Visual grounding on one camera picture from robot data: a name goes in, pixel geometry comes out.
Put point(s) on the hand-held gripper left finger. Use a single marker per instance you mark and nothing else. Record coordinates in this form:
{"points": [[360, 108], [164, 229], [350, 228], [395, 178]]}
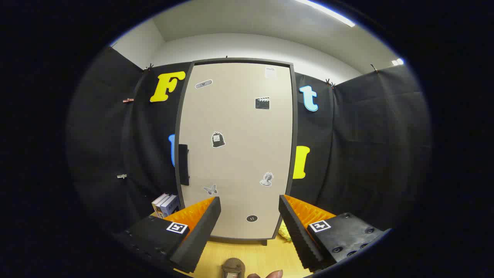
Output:
{"points": [[200, 231]]}

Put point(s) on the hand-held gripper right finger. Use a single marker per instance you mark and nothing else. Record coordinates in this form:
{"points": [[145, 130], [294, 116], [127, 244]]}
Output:
{"points": [[299, 231]]}

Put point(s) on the brown fuzzy shoe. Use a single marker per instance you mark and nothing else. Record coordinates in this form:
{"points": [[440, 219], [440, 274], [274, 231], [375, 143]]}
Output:
{"points": [[233, 267]]}

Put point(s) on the beige shoe cabinet door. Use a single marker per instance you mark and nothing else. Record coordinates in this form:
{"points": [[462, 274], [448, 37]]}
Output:
{"points": [[239, 162]]}

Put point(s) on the dark grey shoe cabinet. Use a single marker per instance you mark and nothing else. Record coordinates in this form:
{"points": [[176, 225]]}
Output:
{"points": [[295, 135]]}

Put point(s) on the yellow plush toy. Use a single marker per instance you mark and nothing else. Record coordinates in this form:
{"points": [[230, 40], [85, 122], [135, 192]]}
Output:
{"points": [[285, 231]]}

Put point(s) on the blue book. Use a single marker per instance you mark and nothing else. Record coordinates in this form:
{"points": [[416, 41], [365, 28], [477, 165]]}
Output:
{"points": [[170, 208]]}

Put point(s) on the white book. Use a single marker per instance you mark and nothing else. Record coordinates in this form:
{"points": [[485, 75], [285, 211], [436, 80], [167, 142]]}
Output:
{"points": [[159, 200]]}

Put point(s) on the black backdrop cloth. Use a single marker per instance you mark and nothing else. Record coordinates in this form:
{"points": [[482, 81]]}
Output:
{"points": [[366, 135]]}

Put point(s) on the black clip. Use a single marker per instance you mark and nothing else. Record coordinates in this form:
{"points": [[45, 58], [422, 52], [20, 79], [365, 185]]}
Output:
{"points": [[148, 68], [373, 68], [330, 82]]}

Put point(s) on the ceiling light strip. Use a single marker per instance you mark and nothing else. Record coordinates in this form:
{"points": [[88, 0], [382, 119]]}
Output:
{"points": [[328, 12]]}

